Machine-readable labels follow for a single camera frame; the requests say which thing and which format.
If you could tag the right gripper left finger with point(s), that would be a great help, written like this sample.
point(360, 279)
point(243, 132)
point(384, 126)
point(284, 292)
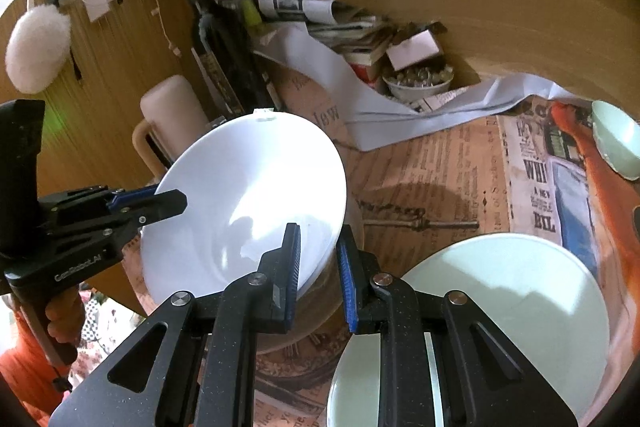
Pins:
point(192, 361)

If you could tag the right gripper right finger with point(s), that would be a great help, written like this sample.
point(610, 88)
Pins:
point(441, 356)

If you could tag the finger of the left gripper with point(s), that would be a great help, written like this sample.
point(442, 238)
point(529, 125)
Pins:
point(109, 233)
point(94, 201)

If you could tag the mint green plate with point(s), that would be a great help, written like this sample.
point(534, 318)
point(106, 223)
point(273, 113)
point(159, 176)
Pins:
point(538, 293)

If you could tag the white patterned bowl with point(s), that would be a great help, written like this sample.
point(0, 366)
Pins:
point(244, 182)

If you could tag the mint green bowl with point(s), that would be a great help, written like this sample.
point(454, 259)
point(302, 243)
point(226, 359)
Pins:
point(617, 138)

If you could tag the pink-grey bowl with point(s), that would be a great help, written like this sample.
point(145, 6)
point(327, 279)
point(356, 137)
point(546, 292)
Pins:
point(313, 309)

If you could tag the person left hand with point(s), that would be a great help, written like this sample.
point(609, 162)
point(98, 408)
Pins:
point(66, 316)

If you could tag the pink mug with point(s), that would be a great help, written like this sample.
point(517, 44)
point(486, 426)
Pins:
point(173, 119)

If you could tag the white fluffy pompom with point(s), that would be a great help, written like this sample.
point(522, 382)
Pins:
point(38, 48)

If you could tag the dark wine bottle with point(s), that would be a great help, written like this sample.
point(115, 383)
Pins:
point(224, 52)

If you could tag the grey paper sheet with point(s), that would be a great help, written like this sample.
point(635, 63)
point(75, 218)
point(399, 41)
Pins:
point(374, 121)

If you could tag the small bowl of trinkets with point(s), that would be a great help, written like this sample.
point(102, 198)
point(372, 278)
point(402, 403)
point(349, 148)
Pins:
point(415, 84)

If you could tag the stack of newspapers and books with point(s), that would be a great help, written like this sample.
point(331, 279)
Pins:
point(357, 35)

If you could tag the white card box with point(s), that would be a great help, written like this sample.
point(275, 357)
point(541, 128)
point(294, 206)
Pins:
point(416, 49)

